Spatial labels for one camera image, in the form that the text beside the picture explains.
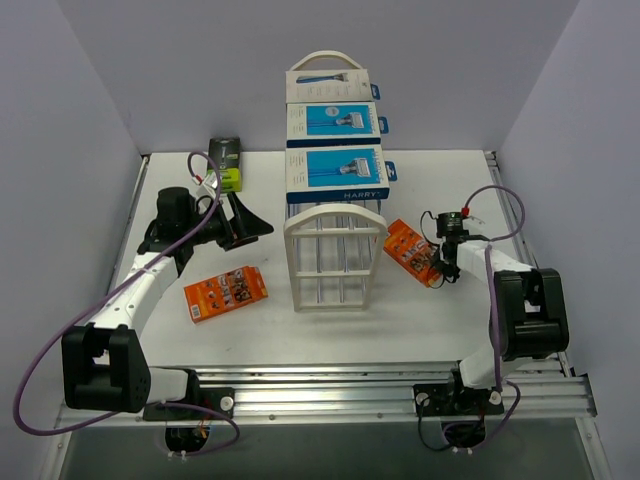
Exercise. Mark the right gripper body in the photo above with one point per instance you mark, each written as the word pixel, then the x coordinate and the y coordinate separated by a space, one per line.
pixel 445 264

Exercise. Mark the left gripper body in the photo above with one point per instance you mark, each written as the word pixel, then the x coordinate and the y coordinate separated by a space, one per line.
pixel 233 220

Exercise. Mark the orange razor box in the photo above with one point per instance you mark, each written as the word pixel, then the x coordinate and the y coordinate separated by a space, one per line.
pixel 225 293
pixel 412 252

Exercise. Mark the blue Harry's razor box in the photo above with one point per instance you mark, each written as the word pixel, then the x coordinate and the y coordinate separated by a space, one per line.
pixel 337 174
pixel 334 124

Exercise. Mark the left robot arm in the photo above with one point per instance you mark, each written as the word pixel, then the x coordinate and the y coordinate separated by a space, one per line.
pixel 104 366

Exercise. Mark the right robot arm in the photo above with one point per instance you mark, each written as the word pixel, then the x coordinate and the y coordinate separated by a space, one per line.
pixel 527 318

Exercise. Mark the white and chrome shelf rack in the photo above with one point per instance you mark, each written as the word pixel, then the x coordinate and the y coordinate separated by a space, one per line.
pixel 332 249

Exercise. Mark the green black razor box rear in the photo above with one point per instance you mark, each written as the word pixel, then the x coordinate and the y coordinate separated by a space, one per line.
pixel 226 153

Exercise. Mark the white Harry's razor box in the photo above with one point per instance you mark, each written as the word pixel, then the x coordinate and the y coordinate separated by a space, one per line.
pixel 325 86

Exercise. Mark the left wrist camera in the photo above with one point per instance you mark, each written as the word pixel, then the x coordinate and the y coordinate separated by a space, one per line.
pixel 206 185

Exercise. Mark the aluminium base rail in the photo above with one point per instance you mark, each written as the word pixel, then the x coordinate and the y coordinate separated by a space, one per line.
pixel 396 392

